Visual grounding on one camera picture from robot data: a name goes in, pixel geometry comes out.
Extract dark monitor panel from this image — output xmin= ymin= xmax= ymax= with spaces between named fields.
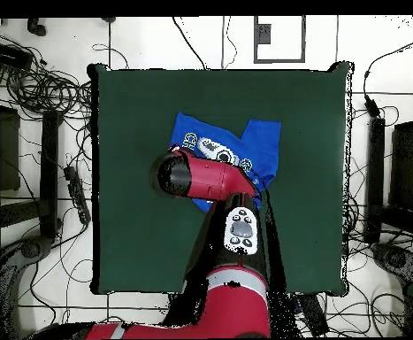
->
xmin=389 ymin=118 xmax=413 ymax=213
xmin=0 ymin=81 xmax=21 ymax=192

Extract blue printed shirt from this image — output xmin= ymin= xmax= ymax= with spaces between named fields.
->
xmin=170 ymin=112 xmax=282 ymax=213

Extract black power strip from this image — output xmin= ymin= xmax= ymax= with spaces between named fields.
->
xmin=63 ymin=165 xmax=92 ymax=225

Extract grey rectangular frame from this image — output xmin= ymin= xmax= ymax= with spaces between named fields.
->
xmin=253 ymin=15 xmax=307 ymax=64

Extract dark green tablecloth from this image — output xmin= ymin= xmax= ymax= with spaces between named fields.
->
xmin=87 ymin=59 xmax=355 ymax=297

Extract grey chair base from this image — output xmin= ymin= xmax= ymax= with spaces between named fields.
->
xmin=370 ymin=242 xmax=413 ymax=284
xmin=0 ymin=235 xmax=53 ymax=339

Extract black cable with plug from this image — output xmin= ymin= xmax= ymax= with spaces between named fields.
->
xmin=363 ymin=34 xmax=413 ymax=119

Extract black cable tangle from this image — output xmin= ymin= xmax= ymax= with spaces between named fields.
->
xmin=0 ymin=29 xmax=95 ymax=123

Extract black electronics box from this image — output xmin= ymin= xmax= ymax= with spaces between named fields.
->
xmin=0 ymin=41 xmax=34 ymax=71

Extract black stand beam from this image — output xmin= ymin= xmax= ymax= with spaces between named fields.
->
xmin=364 ymin=116 xmax=386 ymax=243
xmin=39 ymin=111 xmax=64 ymax=238

